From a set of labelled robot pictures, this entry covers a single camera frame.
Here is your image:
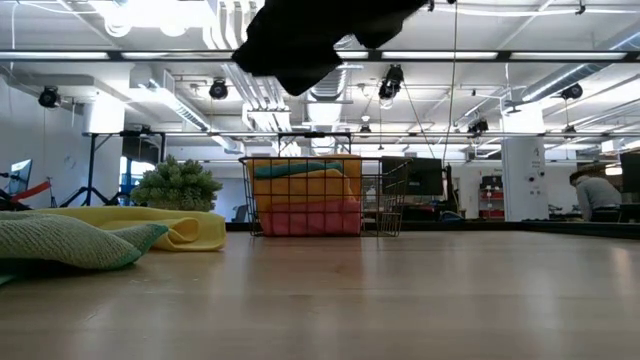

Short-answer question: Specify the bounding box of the tilted computer monitor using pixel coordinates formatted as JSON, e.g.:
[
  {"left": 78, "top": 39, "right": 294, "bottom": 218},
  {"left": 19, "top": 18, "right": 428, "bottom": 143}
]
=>
[{"left": 7, "top": 158, "right": 34, "bottom": 197}]

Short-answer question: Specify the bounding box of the orange microfiber towel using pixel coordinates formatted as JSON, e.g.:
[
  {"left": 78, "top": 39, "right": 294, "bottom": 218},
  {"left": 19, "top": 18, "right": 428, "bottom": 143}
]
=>
[
  {"left": 247, "top": 155, "right": 363, "bottom": 201},
  {"left": 252, "top": 168, "right": 359, "bottom": 211}
]

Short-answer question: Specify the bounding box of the black monitor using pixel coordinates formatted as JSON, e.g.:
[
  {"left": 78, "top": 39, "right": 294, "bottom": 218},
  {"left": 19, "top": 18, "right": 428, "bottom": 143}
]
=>
[
  {"left": 619, "top": 151, "right": 640, "bottom": 194},
  {"left": 382, "top": 156, "right": 445, "bottom": 210}
]

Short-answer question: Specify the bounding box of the hanging ceiling cable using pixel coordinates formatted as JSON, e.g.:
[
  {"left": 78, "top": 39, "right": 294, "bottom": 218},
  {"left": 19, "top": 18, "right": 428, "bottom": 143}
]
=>
[{"left": 442, "top": 0, "right": 459, "bottom": 151}]

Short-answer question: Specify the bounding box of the black metal stand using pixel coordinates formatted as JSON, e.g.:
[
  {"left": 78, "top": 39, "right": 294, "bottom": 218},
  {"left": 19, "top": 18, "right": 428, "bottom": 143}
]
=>
[{"left": 58, "top": 130, "right": 167, "bottom": 207}]

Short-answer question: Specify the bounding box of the teal microfiber towel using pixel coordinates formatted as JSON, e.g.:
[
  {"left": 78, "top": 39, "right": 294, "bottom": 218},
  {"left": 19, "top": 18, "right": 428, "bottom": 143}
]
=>
[{"left": 254, "top": 160, "right": 345, "bottom": 181}]

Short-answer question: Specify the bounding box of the person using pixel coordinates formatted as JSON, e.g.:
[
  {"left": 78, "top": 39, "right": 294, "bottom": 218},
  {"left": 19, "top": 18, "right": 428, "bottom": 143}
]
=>
[{"left": 569, "top": 163, "right": 625, "bottom": 223}]

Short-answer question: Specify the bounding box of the green artificial plant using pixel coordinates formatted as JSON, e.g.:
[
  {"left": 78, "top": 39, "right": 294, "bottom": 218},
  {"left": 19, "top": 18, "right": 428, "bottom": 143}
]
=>
[{"left": 130, "top": 153, "right": 224, "bottom": 213}]

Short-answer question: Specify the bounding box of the yellow microfiber towel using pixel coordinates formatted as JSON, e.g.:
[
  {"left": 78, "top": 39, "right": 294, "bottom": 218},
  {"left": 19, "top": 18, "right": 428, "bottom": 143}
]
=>
[{"left": 27, "top": 204, "right": 227, "bottom": 252}]

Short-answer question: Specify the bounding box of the light green microfiber towel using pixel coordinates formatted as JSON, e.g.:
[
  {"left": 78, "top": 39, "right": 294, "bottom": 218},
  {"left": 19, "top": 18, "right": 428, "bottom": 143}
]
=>
[{"left": 0, "top": 209, "right": 170, "bottom": 287}]

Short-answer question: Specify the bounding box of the black wire basket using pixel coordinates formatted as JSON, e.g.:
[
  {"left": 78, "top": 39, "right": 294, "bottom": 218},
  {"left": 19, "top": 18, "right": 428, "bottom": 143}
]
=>
[{"left": 238, "top": 155, "right": 411, "bottom": 238}]

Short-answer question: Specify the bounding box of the black aluminium table frame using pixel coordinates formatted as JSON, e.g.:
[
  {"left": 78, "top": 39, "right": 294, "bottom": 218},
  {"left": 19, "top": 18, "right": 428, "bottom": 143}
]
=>
[{"left": 224, "top": 219, "right": 640, "bottom": 240}]

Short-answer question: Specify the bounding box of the white square pillar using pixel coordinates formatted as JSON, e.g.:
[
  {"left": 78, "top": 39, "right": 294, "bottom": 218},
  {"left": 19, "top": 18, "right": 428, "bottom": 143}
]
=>
[{"left": 501, "top": 137, "right": 550, "bottom": 220}]

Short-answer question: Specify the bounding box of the red storage shelf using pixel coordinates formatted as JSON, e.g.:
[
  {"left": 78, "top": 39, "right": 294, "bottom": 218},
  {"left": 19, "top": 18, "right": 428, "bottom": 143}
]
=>
[{"left": 478, "top": 174, "right": 505, "bottom": 219}]

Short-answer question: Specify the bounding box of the pink microfiber towel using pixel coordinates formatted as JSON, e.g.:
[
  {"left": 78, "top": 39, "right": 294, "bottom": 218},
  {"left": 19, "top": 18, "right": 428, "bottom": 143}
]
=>
[{"left": 259, "top": 199, "right": 363, "bottom": 237}]

